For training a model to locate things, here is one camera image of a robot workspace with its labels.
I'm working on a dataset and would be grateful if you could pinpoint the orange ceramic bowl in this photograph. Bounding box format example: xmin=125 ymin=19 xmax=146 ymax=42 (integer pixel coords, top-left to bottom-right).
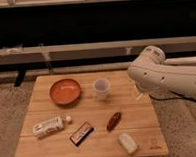
xmin=49 ymin=79 xmax=81 ymax=105

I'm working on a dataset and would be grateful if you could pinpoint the white plastic bottle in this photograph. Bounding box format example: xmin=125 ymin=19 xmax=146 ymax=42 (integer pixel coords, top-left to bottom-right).
xmin=32 ymin=116 xmax=72 ymax=139

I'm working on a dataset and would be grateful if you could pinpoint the brown sausage-shaped object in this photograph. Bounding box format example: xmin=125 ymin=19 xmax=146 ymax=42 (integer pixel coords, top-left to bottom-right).
xmin=106 ymin=112 xmax=122 ymax=131

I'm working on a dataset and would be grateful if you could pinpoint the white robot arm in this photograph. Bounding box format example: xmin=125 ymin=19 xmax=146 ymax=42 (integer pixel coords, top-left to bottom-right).
xmin=127 ymin=46 xmax=196 ymax=99

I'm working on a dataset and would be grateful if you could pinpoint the wooden table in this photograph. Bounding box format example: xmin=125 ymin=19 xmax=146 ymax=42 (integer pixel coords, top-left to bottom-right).
xmin=14 ymin=70 xmax=168 ymax=157

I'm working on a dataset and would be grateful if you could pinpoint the black orange snack bar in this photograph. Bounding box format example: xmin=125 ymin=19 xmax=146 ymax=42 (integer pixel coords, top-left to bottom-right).
xmin=69 ymin=122 xmax=94 ymax=146

